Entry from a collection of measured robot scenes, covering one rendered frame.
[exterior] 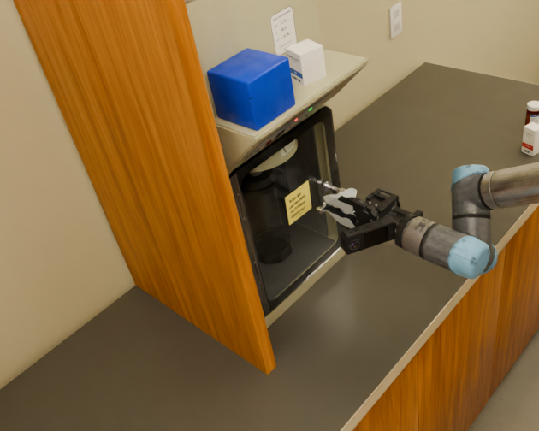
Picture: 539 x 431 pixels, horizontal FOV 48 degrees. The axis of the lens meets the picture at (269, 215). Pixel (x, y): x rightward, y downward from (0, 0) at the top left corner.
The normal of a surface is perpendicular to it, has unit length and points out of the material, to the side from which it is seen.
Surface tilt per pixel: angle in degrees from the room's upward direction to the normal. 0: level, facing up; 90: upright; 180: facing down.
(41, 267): 90
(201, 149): 90
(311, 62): 90
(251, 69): 0
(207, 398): 0
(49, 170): 90
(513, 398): 0
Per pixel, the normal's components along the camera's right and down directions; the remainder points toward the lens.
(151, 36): -0.67, 0.54
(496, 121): -0.16, -0.77
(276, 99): 0.72, 0.33
